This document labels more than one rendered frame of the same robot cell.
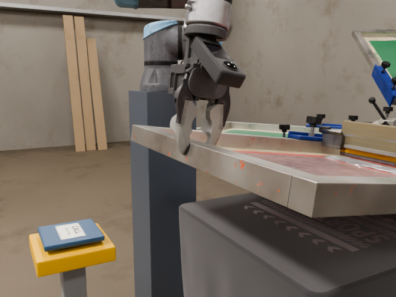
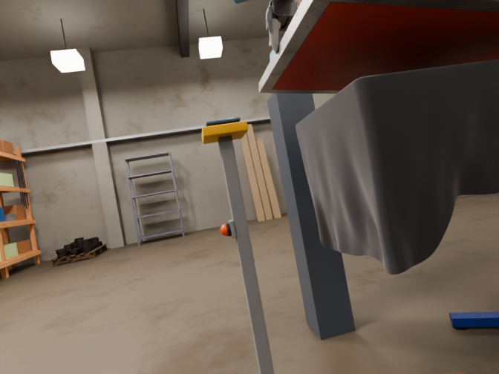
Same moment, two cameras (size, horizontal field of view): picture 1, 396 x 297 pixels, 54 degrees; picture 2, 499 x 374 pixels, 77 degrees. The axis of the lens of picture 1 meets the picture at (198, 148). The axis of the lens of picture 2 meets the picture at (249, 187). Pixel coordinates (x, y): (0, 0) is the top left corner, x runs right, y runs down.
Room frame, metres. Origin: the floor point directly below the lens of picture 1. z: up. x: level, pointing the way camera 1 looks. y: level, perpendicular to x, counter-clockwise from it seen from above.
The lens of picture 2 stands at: (-0.23, -0.12, 0.76)
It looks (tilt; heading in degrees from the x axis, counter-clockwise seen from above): 0 degrees down; 19
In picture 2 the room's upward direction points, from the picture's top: 10 degrees counter-clockwise
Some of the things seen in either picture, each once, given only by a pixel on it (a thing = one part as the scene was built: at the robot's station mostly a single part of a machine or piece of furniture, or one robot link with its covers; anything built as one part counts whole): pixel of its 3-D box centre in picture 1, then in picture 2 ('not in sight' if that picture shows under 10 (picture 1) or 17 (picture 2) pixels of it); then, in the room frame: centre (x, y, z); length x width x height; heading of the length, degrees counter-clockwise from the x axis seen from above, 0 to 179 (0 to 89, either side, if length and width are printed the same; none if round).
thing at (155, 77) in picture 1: (161, 76); not in sight; (1.37, 0.13, 1.25); 0.15 x 0.15 x 0.10
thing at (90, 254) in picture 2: not in sight; (81, 247); (4.71, 5.32, 0.20); 1.12 x 0.77 x 0.40; 29
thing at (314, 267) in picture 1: (324, 217); not in sight; (0.79, -0.27, 0.95); 0.48 x 0.44 x 0.01; 118
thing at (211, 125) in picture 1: (207, 128); not in sight; (0.69, -0.02, 1.15); 0.06 x 0.03 x 0.09; 28
